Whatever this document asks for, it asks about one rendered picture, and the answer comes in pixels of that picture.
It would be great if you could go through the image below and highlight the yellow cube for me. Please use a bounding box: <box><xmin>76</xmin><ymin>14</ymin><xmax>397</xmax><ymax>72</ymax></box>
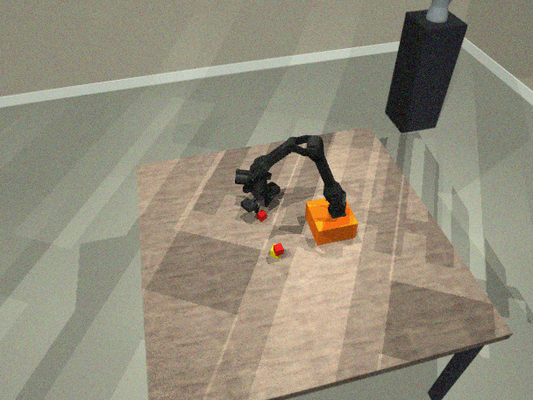
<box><xmin>270</xmin><ymin>246</ymin><xmax>281</xmax><ymax>259</ymax></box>

